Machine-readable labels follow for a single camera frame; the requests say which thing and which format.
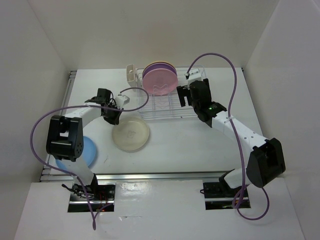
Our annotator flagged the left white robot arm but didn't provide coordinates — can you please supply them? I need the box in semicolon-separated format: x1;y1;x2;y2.
46;88;130;200

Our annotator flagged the purple cable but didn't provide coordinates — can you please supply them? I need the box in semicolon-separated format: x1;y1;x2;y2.
29;87;150;231
184;52;270;221

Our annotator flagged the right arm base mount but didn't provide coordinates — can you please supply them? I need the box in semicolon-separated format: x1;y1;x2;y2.
199;182;241;204

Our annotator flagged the white wire dish rack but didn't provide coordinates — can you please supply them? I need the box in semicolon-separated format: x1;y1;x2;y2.
136;65;207;121

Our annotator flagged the purple plastic plate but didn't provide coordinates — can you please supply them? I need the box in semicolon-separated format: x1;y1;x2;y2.
142;64;177;78

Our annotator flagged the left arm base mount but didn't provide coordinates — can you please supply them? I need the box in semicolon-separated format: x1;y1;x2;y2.
61;184;116;204

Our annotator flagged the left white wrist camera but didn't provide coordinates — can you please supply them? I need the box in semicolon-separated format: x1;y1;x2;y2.
115;94;130;109

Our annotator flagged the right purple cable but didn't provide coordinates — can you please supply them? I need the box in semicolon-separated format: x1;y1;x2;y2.
184;52;270;221

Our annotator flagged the yellow plastic plate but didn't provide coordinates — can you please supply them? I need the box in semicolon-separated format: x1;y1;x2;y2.
147;60;174;68

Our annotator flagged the pink plastic plate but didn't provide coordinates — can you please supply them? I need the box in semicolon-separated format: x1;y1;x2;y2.
142;68;178;96

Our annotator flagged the cream plastic plate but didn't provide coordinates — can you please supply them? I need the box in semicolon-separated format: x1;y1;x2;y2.
112;116;150;152

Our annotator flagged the cream cutlery holder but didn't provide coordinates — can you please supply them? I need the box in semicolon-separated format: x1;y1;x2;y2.
126;64;137;88

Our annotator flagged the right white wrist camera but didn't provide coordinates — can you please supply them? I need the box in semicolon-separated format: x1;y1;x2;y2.
185;68;202;81

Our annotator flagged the blue plastic plate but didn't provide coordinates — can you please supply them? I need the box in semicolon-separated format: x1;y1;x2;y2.
55;135;98;175

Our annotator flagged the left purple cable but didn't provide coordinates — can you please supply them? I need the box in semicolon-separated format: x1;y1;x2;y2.
29;87;150;231

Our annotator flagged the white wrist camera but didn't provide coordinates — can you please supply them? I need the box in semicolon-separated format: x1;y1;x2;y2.
115;94;130;109
185;68;202;81

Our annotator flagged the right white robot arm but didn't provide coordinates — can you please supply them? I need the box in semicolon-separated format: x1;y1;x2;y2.
176;79;286;197

